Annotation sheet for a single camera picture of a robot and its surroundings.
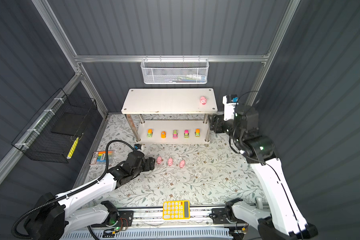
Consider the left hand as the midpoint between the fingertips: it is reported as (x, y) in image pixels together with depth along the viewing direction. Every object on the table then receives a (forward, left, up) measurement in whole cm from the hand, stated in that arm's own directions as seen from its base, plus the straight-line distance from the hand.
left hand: (150, 160), depth 85 cm
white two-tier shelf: (+43, -11, -8) cm, 46 cm away
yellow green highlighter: (-3, +33, +18) cm, 37 cm away
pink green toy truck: (+18, -15, +1) cm, 23 cm away
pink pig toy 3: (0, -19, -7) cm, 20 cm away
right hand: (+1, -33, +33) cm, 47 cm away
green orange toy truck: (+19, -30, 0) cm, 35 cm away
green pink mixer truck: (+19, -23, 0) cm, 30 cm away
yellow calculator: (-25, -14, -8) cm, 30 cm away
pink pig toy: (+3, -4, -7) cm, 9 cm away
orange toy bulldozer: (+18, -7, +1) cm, 19 cm away
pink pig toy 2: (+2, -11, -6) cm, 13 cm away
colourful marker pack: (+7, +34, -7) cm, 36 cm away
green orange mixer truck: (+20, +2, 0) cm, 20 cm away
